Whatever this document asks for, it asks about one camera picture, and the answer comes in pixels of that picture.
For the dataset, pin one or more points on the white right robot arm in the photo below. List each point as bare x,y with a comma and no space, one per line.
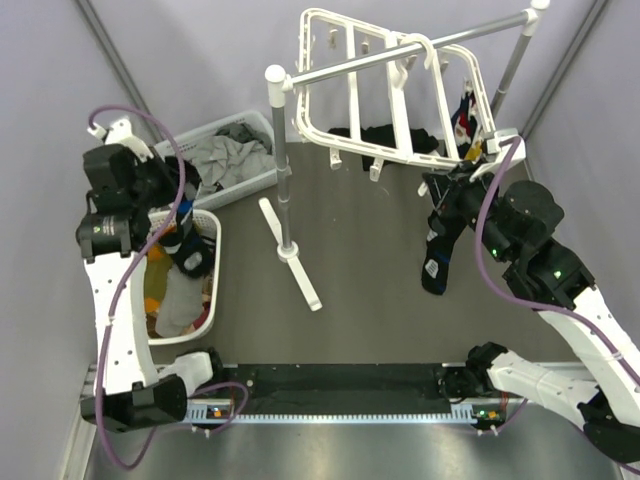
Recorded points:
516,228

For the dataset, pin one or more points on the black garment on floor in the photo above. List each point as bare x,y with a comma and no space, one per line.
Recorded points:
422,141

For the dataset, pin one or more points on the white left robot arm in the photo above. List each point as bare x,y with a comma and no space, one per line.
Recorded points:
139,202

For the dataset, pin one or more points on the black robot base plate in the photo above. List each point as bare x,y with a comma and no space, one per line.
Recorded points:
339,388

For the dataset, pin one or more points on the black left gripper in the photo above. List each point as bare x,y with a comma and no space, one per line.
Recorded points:
171,180

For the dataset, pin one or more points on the grey clothes pile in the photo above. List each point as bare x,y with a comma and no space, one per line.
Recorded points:
234,154

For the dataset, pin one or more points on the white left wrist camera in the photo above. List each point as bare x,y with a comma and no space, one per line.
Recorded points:
121,132

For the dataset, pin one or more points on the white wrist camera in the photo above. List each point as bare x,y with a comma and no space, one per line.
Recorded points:
121,132
495,147

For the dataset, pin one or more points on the white oval sock basket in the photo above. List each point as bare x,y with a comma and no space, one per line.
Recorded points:
212,280

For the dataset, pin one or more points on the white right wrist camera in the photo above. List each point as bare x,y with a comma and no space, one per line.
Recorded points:
495,147

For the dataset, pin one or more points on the white rectangular laundry basket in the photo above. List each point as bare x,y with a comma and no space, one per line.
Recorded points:
187,141

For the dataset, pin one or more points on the navy santa sock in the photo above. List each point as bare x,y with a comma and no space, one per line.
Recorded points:
465,123

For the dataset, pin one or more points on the black blue patterned sock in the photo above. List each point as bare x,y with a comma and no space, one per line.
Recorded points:
441,238

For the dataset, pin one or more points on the grey white drying rack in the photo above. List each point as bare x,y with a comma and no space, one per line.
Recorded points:
277,215

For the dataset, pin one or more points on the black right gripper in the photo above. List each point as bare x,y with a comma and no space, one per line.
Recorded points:
455,186

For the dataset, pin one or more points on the white clip sock hanger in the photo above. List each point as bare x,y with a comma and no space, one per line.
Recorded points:
368,45

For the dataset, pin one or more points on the grey slotted cable duct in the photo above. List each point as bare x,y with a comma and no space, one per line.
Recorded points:
202,414

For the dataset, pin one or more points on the yellow bear sock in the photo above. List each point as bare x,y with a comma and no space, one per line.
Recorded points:
475,152

